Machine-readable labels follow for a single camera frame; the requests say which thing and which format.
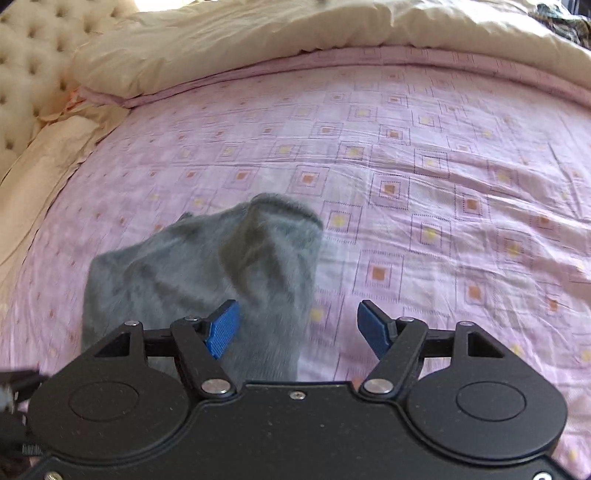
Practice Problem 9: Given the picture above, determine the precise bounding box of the grey argyle knit sweater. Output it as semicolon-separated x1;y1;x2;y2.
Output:
81;194;324;384

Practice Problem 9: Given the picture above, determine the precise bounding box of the pink patterned bed sheet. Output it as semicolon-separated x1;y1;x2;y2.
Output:
1;47;590;476

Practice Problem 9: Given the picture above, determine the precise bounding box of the beige pillow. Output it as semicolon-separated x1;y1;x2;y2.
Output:
0;98;130;278

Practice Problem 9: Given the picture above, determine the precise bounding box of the beige duvet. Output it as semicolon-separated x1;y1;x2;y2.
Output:
72;1;590;99

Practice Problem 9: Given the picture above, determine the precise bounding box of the beige tufted headboard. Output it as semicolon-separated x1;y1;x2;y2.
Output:
0;0;137;175

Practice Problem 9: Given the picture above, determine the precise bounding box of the dark patterned cloth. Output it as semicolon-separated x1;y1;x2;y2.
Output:
528;3;590;49

